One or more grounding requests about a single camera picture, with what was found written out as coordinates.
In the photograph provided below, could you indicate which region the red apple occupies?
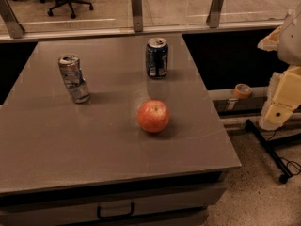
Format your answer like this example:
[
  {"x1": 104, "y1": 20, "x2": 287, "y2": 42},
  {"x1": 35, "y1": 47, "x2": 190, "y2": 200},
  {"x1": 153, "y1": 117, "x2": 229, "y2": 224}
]
[{"x1": 137, "y1": 100, "x2": 169, "y2": 133}]

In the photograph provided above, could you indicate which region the left metal railing post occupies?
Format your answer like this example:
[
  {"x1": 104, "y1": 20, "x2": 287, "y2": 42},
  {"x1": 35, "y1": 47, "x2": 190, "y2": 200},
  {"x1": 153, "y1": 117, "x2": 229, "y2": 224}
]
[{"x1": 0, "y1": 0, "x2": 25, "y2": 39}]

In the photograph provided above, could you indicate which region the black drawer handle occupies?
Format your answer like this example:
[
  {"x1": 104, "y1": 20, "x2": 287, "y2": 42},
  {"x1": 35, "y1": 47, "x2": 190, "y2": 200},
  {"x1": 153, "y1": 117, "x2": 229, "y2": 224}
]
[{"x1": 96, "y1": 202, "x2": 135, "y2": 221}]

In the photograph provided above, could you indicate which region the grey cabinet drawer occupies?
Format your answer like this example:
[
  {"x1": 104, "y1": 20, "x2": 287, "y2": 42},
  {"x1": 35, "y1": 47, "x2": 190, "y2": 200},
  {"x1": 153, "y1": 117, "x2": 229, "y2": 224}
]
[{"x1": 0, "y1": 182, "x2": 226, "y2": 226}]

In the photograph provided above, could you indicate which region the middle metal railing post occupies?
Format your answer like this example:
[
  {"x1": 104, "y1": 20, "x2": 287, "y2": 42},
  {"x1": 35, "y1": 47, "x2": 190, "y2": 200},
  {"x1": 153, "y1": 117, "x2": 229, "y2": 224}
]
[{"x1": 131, "y1": 0, "x2": 143, "y2": 32}]

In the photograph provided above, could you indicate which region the black cable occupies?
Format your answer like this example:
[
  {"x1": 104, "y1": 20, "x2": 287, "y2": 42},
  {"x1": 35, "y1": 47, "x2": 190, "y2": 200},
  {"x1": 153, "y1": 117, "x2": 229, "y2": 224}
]
[{"x1": 266, "y1": 127, "x2": 301, "y2": 178}]

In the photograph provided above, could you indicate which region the metal railing post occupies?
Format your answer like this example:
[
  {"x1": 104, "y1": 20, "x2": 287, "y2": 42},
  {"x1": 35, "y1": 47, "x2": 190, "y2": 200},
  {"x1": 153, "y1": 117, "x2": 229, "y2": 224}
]
[
  {"x1": 131, "y1": 0, "x2": 143, "y2": 32},
  {"x1": 0, "y1": 0, "x2": 25, "y2": 39},
  {"x1": 206, "y1": 0, "x2": 224, "y2": 28}
]

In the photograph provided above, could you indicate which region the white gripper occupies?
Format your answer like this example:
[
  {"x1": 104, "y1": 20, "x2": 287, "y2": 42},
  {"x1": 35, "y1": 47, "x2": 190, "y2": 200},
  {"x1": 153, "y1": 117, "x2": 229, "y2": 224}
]
[{"x1": 257, "y1": 3, "x2": 301, "y2": 131}]

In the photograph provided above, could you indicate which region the black wheeled stand base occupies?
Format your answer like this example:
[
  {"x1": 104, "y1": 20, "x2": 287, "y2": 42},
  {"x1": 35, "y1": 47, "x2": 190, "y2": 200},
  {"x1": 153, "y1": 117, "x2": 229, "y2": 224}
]
[{"x1": 245, "y1": 120, "x2": 301, "y2": 184}]

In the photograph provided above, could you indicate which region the right metal railing post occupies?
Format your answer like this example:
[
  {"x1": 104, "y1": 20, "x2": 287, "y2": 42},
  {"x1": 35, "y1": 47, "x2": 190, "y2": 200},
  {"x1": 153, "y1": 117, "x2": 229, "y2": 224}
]
[{"x1": 206, "y1": 0, "x2": 224, "y2": 28}]

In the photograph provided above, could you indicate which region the blue pepsi can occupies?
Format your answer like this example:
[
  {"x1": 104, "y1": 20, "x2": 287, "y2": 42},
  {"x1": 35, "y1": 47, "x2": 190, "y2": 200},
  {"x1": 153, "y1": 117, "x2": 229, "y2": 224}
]
[{"x1": 146, "y1": 38, "x2": 168, "y2": 78}]

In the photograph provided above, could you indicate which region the orange tape roll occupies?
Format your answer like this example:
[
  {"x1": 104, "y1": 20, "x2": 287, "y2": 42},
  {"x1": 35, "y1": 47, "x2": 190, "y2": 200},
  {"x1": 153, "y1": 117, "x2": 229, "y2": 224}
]
[{"x1": 233, "y1": 83, "x2": 252, "y2": 99}]

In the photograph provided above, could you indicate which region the crushed silver can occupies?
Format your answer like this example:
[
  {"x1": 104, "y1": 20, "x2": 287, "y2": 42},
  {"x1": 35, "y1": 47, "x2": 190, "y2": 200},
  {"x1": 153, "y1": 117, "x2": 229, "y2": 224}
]
[{"x1": 58, "y1": 55, "x2": 90, "y2": 104}]

